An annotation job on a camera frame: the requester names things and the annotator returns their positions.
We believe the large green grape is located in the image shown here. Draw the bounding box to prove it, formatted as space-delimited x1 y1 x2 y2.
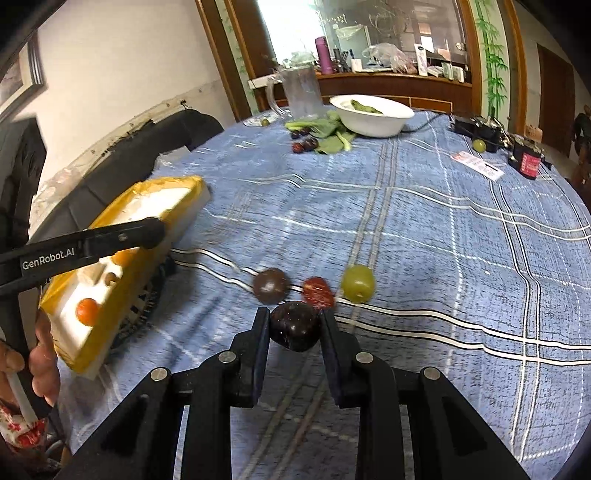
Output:
341 264 376 303

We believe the small orange kumquat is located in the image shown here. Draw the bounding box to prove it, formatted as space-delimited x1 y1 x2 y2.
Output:
75 298 100 326

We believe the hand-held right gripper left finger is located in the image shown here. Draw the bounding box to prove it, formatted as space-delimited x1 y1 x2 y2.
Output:
55 307 271 480

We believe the black cylinder with red label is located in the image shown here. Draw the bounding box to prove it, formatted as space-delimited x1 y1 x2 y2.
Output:
508 137 546 180

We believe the green leafy vegetable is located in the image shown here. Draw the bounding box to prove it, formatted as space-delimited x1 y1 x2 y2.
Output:
284 111 357 155

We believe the red oval fruit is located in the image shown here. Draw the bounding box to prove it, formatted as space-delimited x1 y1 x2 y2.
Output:
302 276 335 310

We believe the clear glass pitcher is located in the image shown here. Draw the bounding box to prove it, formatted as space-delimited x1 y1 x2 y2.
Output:
264 59 325 121

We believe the white stick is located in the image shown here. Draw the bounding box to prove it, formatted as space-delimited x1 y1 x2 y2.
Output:
6 373 38 424

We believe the brown wooden door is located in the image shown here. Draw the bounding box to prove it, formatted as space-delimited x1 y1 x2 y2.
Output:
536 44 578 155

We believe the person's left hand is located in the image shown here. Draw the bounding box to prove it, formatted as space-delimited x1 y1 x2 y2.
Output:
0 309 62 409

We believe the framed wall picture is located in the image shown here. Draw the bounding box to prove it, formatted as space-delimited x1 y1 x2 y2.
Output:
0 32 47 121

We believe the clear plastic bag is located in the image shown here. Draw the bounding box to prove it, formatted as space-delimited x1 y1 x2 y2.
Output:
362 43 411 73

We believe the black electronic device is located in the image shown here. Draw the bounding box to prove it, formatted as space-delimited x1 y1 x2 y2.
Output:
452 116 509 152

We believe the green bamboo wall decal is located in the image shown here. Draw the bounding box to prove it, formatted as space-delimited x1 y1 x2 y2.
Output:
475 0 509 116

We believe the person's red floral clothing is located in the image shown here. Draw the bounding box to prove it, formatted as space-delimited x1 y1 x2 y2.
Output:
0 401 51 449

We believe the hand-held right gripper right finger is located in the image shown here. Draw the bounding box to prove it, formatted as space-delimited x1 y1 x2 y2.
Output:
320 310 532 480

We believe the white bowl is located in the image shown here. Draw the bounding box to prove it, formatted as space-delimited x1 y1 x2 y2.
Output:
329 95 415 138

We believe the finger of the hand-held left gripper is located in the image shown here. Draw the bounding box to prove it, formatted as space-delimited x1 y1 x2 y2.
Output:
84 217 168 262

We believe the dark purple plum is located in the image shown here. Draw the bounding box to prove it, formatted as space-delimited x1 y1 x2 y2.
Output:
269 300 322 353

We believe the black chair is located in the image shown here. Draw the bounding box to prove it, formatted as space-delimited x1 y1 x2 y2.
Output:
28 111 225 245

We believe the purple thermos bottle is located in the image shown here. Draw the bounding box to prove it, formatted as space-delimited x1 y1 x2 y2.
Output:
315 37 337 75

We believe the white paper card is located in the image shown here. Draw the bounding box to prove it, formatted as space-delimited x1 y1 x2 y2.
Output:
450 151 505 180

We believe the yellow foam tray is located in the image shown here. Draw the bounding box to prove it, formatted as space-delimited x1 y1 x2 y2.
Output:
39 175 213 380

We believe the brown round fruit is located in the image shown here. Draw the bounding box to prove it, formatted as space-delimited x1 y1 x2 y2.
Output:
252 268 291 304

